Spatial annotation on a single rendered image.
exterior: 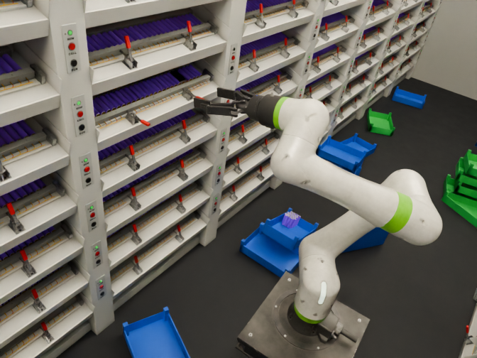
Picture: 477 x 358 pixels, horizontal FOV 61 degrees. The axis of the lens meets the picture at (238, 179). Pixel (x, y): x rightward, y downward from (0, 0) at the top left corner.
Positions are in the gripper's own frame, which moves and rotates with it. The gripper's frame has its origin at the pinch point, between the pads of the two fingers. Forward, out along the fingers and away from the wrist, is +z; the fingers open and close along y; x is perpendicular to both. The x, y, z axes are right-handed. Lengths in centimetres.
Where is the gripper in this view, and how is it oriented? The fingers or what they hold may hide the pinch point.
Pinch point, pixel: (211, 97)
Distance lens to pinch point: 131.7
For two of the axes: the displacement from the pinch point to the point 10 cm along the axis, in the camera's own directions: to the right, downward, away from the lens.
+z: -8.0, -2.7, 5.3
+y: 6.0, -4.3, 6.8
